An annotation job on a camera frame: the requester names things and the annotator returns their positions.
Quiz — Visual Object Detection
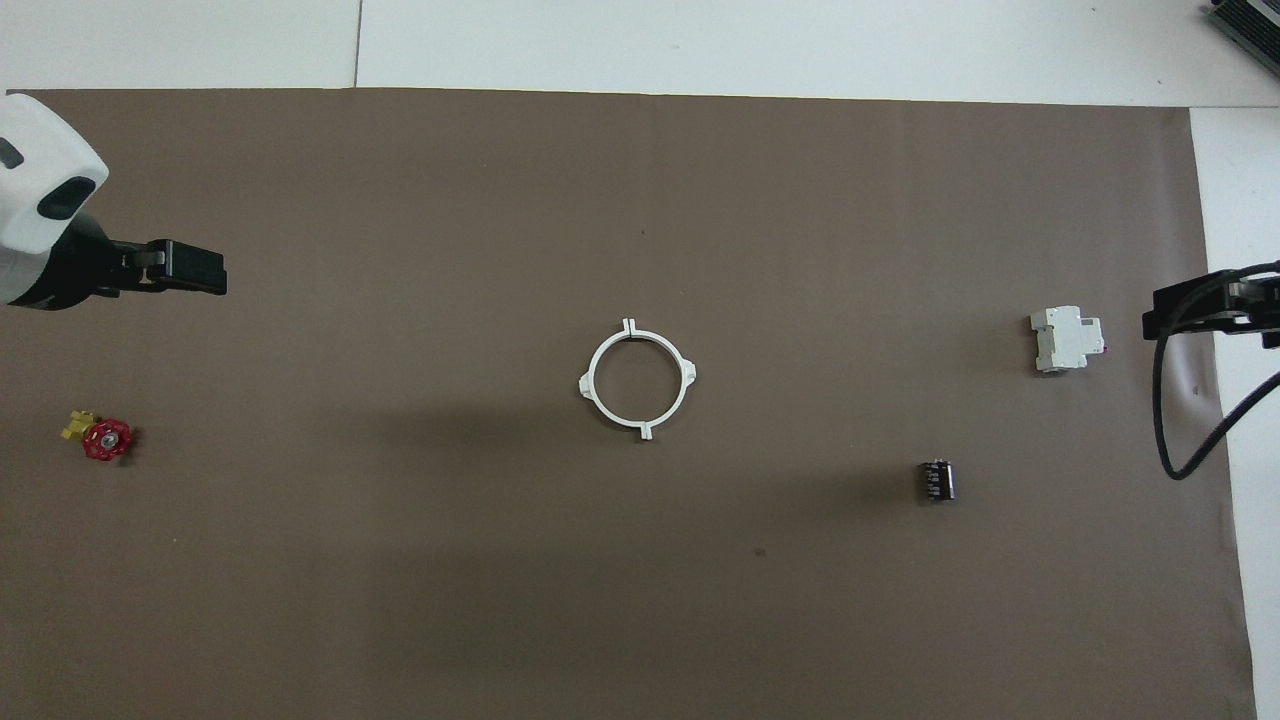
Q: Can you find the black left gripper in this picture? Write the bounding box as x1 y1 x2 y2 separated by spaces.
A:
0 215 228 313

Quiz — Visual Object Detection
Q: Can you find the grey ribbed device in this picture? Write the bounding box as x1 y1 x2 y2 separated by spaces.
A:
1205 0 1280 76

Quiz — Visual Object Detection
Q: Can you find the brown table mat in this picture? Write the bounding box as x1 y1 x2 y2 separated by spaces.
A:
0 88 1259 720

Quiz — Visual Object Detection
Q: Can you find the red yellow valve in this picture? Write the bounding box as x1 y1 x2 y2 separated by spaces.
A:
62 408 134 463

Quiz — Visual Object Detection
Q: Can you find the white half-ring pipe clamp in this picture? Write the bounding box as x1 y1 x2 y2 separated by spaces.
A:
578 320 651 441
625 317 698 443

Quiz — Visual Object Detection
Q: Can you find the white circuit breaker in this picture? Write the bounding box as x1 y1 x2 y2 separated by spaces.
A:
1030 305 1106 375

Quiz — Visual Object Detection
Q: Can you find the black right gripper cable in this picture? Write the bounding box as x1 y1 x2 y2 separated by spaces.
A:
1152 262 1280 482

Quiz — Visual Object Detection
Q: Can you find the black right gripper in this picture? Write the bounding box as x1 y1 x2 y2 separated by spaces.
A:
1143 265 1280 351

